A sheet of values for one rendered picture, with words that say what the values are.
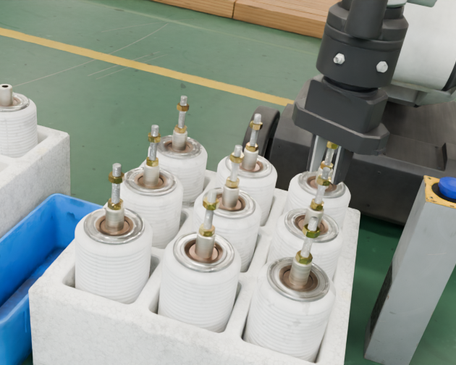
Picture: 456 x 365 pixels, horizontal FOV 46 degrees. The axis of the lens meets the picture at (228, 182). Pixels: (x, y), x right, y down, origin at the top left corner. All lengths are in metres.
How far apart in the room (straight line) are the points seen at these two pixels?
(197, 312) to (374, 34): 0.37
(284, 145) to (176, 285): 0.56
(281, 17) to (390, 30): 2.03
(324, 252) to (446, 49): 0.42
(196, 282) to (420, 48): 0.55
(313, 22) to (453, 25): 1.66
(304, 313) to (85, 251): 0.27
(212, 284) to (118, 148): 0.80
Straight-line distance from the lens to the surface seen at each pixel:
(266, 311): 0.65
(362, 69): 0.61
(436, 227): 0.79
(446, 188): 0.78
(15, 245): 0.93
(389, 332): 0.91
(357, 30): 0.57
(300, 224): 0.75
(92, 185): 1.24
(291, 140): 1.14
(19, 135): 0.99
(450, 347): 1.05
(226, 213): 0.74
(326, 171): 0.70
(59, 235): 1.04
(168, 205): 0.76
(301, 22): 2.61
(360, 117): 0.63
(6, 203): 0.94
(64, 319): 0.72
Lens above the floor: 0.67
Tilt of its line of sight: 31 degrees down
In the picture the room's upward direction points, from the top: 9 degrees clockwise
